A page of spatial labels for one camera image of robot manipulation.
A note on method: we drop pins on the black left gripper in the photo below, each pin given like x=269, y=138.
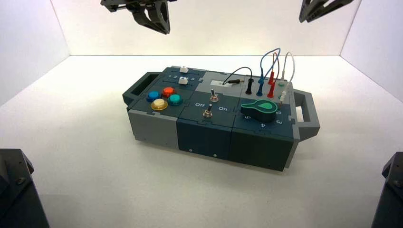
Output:
x=138, y=3

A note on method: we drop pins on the yellow push button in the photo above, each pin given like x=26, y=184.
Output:
x=159, y=104

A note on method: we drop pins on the green rotary pointer knob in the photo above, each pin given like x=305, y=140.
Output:
x=259, y=110

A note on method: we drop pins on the white label plate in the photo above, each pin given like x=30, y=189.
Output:
x=220, y=83

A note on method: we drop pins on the white slider knob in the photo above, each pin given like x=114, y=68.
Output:
x=183, y=69
x=183, y=81

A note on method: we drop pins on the grey and teal task board box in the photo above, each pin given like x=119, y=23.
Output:
x=207, y=135

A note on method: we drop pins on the teal push button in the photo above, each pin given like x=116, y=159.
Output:
x=175, y=99

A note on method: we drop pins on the metal toggle switch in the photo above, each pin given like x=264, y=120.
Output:
x=214, y=96
x=207, y=112

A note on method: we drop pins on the orange push button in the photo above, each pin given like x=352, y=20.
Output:
x=168, y=92

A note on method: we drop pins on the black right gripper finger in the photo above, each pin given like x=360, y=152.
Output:
x=307, y=12
x=337, y=5

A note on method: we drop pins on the blue push button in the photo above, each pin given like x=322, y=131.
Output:
x=153, y=95

